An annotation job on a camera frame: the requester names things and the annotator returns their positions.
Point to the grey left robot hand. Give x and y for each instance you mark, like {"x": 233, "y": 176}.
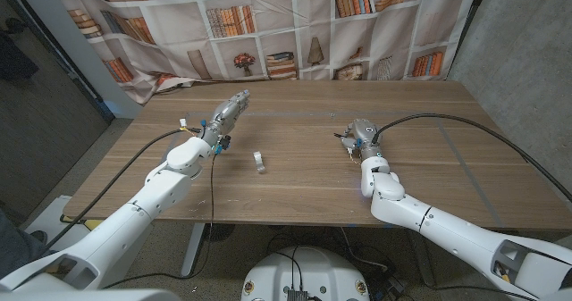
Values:
{"x": 225, "y": 115}

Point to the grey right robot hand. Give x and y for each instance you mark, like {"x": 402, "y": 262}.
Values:
{"x": 364, "y": 133}

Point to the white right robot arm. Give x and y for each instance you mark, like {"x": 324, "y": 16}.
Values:
{"x": 415, "y": 211}

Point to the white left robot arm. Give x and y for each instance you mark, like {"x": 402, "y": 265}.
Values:
{"x": 165, "y": 189}

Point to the printed bookshelf backdrop cloth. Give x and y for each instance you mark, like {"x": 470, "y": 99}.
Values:
{"x": 290, "y": 46}

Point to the white table leg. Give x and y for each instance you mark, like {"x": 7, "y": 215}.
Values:
{"x": 193, "y": 252}

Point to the grey table leg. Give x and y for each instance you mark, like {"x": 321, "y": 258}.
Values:
{"x": 422, "y": 265}

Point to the black backdrop stand pole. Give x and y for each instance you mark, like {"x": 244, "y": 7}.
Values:
{"x": 467, "y": 26}

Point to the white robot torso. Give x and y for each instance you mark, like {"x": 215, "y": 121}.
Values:
{"x": 313, "y": 274}

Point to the power strip on floor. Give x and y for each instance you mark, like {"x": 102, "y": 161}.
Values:
{"x": 391, "y": 287}

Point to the white board on floor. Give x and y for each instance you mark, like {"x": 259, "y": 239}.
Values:
{"x": 53, "y": 216}

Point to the person leg in jeans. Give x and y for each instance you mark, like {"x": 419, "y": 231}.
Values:
{"x": 18, "y": 247}

